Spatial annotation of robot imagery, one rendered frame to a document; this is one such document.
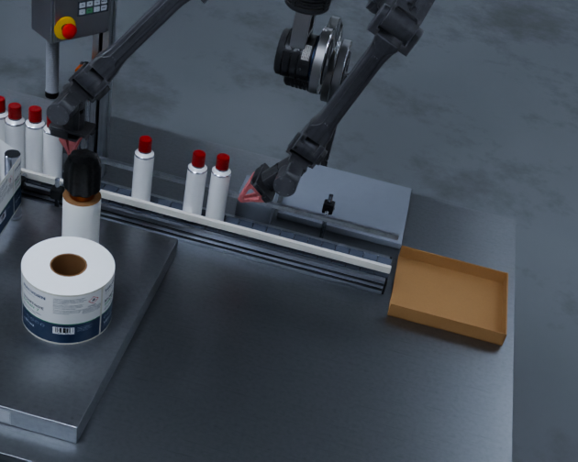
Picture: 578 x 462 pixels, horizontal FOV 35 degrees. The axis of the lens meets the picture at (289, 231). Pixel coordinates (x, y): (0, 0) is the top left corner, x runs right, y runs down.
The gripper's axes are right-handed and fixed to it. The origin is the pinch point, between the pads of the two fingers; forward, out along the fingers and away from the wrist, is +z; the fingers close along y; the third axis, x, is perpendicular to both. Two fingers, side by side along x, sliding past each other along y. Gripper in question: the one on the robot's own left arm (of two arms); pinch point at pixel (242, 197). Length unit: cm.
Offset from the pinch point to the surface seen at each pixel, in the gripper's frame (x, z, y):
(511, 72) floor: 143, 8, -339
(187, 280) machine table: 4.7, 16.8, 19.3
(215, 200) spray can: -3.5, 6.4, 0.8
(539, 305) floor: 151, 0, -117
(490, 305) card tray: 63, -35, -2
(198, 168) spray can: -13.2, 3.4, 0.8
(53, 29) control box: -62, 9, -1
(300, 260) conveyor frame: 21.7, -3.4, 4.7
